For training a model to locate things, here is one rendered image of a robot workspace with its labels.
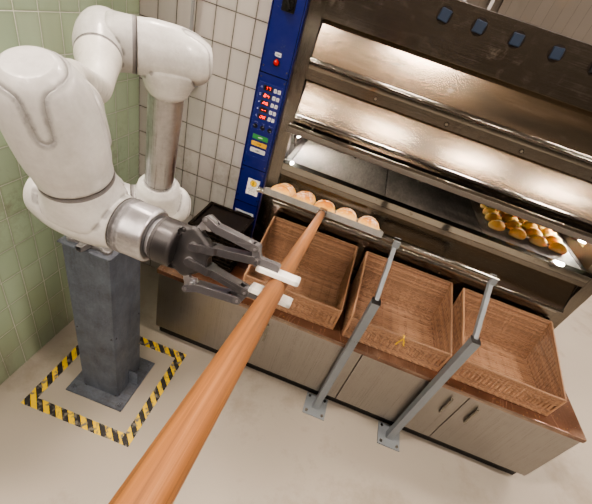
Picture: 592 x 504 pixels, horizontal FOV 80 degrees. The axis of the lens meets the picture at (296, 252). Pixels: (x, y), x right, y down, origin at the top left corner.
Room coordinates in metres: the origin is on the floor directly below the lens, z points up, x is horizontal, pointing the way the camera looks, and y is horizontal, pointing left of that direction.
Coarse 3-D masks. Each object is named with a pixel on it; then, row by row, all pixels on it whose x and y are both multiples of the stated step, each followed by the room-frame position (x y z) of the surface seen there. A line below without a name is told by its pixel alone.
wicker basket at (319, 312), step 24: (264, 240) 1.69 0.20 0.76; (288, 240) 1.80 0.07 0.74; (312, 240) 1.81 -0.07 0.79; (336, 240) 1.82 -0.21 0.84; (312, 264) 1.77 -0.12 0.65; (288, 288) 1.55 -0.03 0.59; (312, 288) 1.62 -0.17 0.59; (336, 288) 1.69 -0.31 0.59; (288, 312) 1.36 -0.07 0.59; (312, 312) 1.42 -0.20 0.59; (336, 312) 1.35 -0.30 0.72
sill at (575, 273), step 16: (288, 160) 1.93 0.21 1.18; (304, 176) 1.87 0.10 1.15; (320, 176) 1.87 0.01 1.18; (352, 192) 1.85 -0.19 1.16; (368, 192) 1.87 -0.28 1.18; (400, 208) 1.84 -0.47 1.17; (416, 208) 1.88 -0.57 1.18; (432, 224) 1.82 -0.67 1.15; (448, 224) 1.82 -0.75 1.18; (480, 240) 1.80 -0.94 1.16; (496, 240) 1.83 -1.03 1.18; (528, 256) 1.79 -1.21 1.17; (544, 256) 1.83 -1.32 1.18; (560, 272) 1.78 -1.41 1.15; (576, 272) 1.77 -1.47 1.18
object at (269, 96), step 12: (264, 84) 1.86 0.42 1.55; (264, 96) 1.86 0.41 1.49; (276, 96) 1.86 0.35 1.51; (264, 108) 1.86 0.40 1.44; (276, 108) 1.86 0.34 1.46; (252, 120) 1.86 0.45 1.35; (264, 120) 1.86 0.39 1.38; (252, 132) 1.86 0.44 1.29; (264, 132) 1.86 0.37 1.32; (252, 144) 1.86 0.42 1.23; (264, 144) 1.86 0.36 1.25; (252, 156) 1.86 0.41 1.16; (264, 156) 1.86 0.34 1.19
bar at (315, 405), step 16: (400, 240) 1.47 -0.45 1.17; (432, 256) 1.45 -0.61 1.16; (384, 272) 1.36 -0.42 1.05; (480, 272) 1.44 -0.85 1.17; (368, 320) 1.24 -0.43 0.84; (480, 320) 1.30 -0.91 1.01; (352, 336) 1.24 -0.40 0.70; (464, 352) 1.21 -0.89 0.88; (336, 368) 1.24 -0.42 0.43; (448, 368) 1.21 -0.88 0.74; (432, 384) 1.22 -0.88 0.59; (320, 400) 1.24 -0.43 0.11; (416, 400) 1.23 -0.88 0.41; (320, 416) 1.20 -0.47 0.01; (400, 416) 1.24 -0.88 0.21; (384, 432) 1.24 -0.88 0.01
